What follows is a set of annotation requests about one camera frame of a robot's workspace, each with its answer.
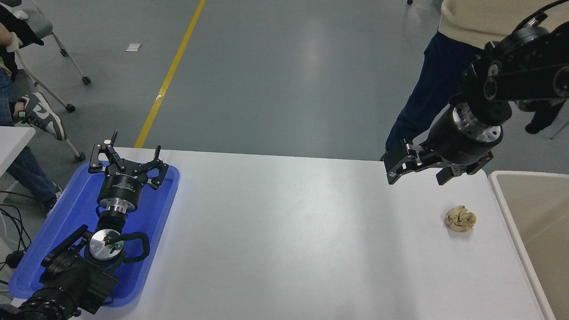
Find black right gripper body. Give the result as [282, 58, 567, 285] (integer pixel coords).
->
[425, 107, 503, 166]

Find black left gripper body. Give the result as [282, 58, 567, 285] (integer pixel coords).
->
[96, 170, 150, 206]

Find tan paper ball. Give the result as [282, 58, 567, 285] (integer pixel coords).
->
[445, 205, 477, 232]

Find standing person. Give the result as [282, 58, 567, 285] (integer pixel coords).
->
[381, 0, 569, 161]

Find blue plastic tray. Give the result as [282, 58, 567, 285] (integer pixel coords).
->
[8, 161, 180, 308]

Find seated person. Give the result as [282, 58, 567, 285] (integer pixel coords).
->
[0, 4, 68, 213]

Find large pale bin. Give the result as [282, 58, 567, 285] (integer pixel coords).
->
[488, 171, 569, 320]

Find white side table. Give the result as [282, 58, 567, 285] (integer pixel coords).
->
[0, 126, 36, 177]

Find black power adapter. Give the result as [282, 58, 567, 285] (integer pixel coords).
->
[5, 250, 26, 269]

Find grey wheeled chair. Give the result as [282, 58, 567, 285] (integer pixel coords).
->
[0, 0, 92, 162]

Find black floor cables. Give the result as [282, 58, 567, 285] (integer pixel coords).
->
[0, 190, 35, 285]

